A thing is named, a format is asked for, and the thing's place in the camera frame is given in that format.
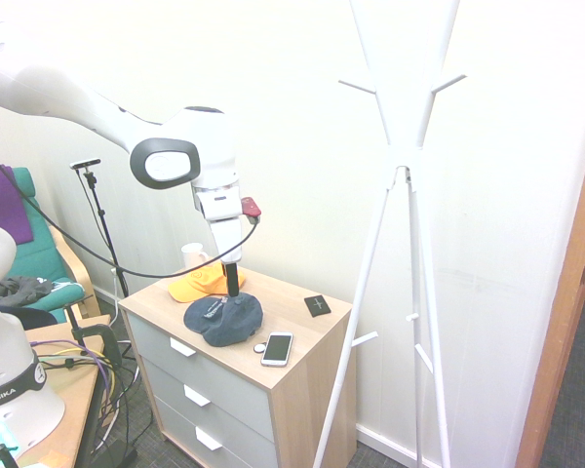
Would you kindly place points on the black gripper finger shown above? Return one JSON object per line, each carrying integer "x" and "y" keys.
{"x": 232, "y": 280}

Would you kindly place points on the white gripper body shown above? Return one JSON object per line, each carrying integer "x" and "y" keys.
{"x": 229, "y": 241}

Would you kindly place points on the navy blue baseball cap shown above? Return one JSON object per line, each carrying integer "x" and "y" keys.
{"x": 229, "y": 322}

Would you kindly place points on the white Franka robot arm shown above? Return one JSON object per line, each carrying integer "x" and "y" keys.
{"x": 78, "y": 112}

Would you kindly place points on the yellow baseball cap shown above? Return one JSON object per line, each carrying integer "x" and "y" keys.
{"x": 195, "y": 286}

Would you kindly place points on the white mug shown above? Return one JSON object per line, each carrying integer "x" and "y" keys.
{"x": 192, "y": 256}

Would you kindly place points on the small white round disc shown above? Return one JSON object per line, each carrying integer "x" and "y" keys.
{"x": 259, "y": 348}

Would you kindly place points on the white smartphone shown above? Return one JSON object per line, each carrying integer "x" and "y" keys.
{"x": 278, "y": 348}

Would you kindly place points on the small black card wallet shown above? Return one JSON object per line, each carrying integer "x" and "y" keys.
{"x": 318, "y": 306}

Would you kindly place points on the grey drawer front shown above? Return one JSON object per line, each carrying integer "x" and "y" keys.
{"x": 224, "y": 421}
{"x": 244, "y": 451}
{"x": 214, "y": 375}

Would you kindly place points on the wooden chest of drawers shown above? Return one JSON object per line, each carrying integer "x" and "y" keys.
{"x": 297, "y": 390}

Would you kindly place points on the black tripod stand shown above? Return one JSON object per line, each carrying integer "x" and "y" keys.
{"x": 102, "y": 219}

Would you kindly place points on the black C-clamp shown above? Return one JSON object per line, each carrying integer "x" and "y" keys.
{"x": 111, "y": 341}

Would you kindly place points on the white coat rack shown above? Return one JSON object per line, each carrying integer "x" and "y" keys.
{"x": 403, "y": 151}

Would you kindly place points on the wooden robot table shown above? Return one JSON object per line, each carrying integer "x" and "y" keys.
{"x": 73, "y": 404}

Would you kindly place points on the dark grey clothing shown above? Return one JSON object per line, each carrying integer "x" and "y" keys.
{"x": 22, "y": 288}

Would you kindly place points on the purple cloth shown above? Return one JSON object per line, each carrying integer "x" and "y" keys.
{"x": 0, "y": 205}

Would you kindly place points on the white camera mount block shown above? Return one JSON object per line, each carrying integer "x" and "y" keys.
{"x": 219, "y": 207}

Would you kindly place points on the red wrist camera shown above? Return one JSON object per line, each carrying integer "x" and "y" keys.
{"x": 251, "y": 207}

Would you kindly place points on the black stereo camera bar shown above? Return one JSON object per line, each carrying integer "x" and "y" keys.
{"x": 85, "y": 164}

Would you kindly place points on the green armchair with wooden frame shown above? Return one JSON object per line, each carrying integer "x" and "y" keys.
{"x": 44, "y": 253}

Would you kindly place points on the wooden door frame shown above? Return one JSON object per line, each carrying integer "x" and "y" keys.
{"x": 565, "y": 292}

